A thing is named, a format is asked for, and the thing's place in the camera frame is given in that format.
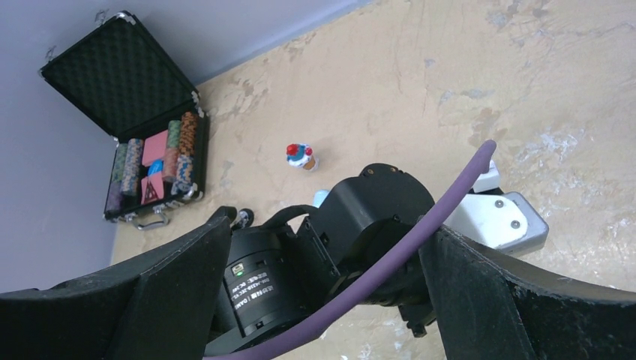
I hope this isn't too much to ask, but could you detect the pink playing card deck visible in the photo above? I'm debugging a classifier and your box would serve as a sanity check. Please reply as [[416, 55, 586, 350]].
[[142, 130, 169, 167]]

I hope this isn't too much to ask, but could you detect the small cupcake toy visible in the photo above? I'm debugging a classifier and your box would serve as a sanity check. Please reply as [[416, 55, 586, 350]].
[[286, 143, 319, 171]]

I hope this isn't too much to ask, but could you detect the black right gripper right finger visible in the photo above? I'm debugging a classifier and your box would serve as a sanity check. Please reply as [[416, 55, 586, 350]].
[[419, 227, 635, 359]]

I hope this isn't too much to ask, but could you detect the light blue stapler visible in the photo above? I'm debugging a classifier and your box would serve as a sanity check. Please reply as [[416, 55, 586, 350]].
[[312, 189, 330, 208]]

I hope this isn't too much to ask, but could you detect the blue dealer button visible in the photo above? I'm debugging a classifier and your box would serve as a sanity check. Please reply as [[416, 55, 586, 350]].
[[147, 159, 164, 176]]

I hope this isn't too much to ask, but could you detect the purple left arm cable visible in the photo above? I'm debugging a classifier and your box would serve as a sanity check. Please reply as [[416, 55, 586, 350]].
[[202, 139, 498, 360]]

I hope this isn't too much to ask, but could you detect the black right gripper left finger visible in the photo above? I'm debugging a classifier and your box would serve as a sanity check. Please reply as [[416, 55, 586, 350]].
[[1, 206, 237, 359]]

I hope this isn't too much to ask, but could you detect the black poker chip case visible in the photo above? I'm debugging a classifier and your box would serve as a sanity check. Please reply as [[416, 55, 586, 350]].
[[40, 11, 209, 231]]

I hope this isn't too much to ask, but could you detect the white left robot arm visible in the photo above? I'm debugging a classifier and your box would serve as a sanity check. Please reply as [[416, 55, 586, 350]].
[[204, 163, 434, 356]]

